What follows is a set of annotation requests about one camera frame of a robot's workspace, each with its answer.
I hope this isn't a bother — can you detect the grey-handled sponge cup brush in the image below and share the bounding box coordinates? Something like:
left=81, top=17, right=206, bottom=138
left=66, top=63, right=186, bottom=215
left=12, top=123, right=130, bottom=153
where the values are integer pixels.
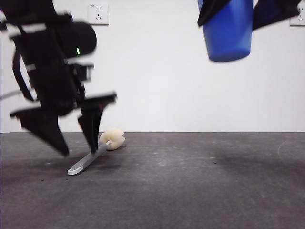
left=67, top=127, right=126, bottom=177

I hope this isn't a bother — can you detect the blue ribbed plastic cup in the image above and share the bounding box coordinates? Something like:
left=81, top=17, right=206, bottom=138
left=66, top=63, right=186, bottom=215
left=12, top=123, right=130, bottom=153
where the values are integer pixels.
left=201, top=0, right=254, bottom=62

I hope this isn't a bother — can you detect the white wall socket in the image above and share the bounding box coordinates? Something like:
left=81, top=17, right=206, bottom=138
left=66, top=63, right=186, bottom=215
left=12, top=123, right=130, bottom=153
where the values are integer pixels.
left=87, top=3, right=110, bottom=26
left=289, top=0, right=305, bottom=27

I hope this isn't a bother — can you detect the thin black cable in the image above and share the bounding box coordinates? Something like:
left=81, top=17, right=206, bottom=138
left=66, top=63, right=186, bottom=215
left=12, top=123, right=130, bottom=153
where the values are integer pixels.
left=0, top=90, right=22, bottom=100

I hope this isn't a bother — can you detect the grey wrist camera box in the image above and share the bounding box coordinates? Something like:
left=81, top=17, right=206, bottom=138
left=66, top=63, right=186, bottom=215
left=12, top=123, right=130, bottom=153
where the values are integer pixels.
left=71, top=63, right=94, bottom=82

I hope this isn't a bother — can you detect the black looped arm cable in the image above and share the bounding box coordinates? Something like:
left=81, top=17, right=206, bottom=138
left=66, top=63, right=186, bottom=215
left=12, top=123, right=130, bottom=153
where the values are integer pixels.
left=12, top=50, right=36, bottom=103

